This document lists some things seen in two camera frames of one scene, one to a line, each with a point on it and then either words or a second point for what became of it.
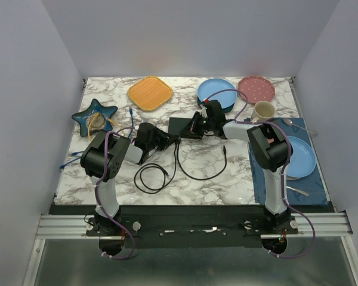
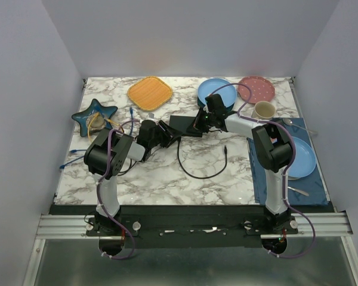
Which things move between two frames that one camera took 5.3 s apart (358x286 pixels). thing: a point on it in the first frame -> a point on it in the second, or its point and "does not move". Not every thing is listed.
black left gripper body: [155, 143] does not move
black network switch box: [181, 127] does not move
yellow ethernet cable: [110, 120] does not move
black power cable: [168, 182] -> [128, 169]
